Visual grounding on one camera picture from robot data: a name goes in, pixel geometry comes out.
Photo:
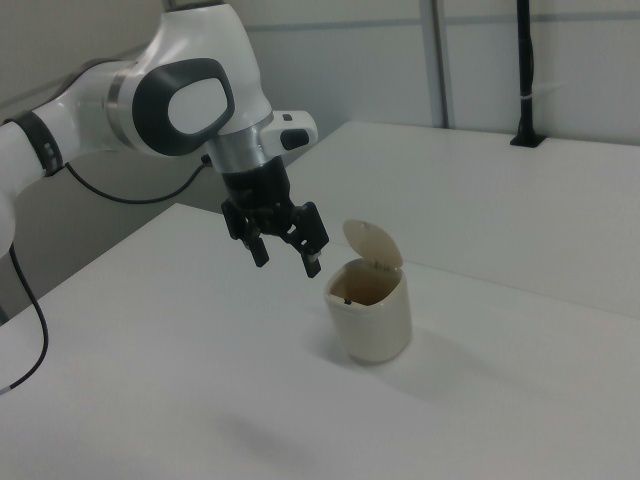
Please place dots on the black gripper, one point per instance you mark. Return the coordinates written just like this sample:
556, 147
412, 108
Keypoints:
257, 187

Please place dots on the small white lidded bin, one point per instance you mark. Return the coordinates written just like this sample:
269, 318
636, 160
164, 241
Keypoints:
370, 330

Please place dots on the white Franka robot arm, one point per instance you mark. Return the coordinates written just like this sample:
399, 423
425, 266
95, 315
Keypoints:
200, 45

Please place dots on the black pole with base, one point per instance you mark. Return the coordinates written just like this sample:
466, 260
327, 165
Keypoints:
525, 75

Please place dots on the grey partition post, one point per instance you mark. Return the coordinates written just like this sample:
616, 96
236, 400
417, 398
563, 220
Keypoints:
440, 60

